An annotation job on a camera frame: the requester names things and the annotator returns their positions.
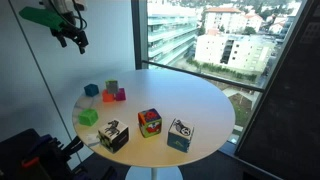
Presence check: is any colourful red orange soft cube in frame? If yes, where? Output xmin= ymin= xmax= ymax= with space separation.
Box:
xmin=137 ymin=107 xmax=163 ymax=139

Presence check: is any gray block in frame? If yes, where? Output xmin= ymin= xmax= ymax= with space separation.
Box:
xmin=105 ymin=80 xmax=120 ymax=95

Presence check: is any black equipment rack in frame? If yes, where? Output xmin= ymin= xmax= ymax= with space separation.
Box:
xmin=0 ymin=128 xmax=118 ymax=180

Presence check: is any white table pedestal base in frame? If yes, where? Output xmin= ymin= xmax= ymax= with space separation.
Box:
xmin=124 ymin=165 xmax=184 ymax=180

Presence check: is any green block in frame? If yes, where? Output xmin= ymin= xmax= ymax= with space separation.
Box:
xmin=78 ymin=108 xmax=99 ymax=127

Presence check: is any orange handled tool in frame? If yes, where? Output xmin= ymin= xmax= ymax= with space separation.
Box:
xmin=21 ymin=156 xmax=41 ymax=169

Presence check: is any magenta block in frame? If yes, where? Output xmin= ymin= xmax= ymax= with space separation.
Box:
xmin=114 ymin=87 xmax=127 ymax=102

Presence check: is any zebra picture soft cube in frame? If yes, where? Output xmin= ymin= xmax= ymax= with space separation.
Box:
xmin=97 ymin=119 xmax=130 ymax=154

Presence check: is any sloth picture blue soft cube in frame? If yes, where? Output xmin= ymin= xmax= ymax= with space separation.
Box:
xmin=166 ymin=117 xmax=195 ymax=154

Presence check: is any small white paper tag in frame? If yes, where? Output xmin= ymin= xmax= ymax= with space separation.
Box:
xmin=85 ymin=133 xmax=101 ymax=148

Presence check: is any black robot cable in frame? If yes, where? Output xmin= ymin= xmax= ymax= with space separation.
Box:
xmin=49 ymin=0 xmax=89 ymax=32

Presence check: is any dark window frame mullion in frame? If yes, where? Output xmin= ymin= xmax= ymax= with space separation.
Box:
xmin=130 ymin=0 xmax=149 ymax=70

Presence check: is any orange block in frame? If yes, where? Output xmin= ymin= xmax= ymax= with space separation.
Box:
xmin=101 ymin=89 xmax=116 ymax=103

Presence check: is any orange roofed building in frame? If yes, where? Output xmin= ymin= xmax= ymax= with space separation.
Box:
xmin=203 ymin=7 xmax=264 ymax=34

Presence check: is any black roller blind panel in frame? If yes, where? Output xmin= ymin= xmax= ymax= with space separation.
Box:
xmin=234 ymin=0 xmax=320 ymax=180

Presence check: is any glass office building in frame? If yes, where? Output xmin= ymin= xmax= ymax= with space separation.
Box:
xmin=147 ymin=3 xmax=200 ymax=68

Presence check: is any dark window railing bar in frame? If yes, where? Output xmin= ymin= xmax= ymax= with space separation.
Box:
xmin=141 ymin=59 xmax=267 ymax=94

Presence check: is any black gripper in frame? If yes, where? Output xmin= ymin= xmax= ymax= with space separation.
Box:
xmin=49 ymin=25 xmax=90 ymax=55

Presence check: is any blue block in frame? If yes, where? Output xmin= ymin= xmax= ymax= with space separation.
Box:
xmin=83 ymin=83 xmax=100 ymax=98

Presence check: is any white apartment building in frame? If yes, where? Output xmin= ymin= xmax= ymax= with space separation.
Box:
xmin=194 ymin=31 xmax=278 ymax=75

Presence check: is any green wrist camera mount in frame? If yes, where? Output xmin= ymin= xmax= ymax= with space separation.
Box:
xmin=18 ymin=6 xmax=67 ymax=32

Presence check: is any green hedge row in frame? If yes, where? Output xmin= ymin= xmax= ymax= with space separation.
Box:
xmin=186 ymin=57 xmax=259 ymax=83

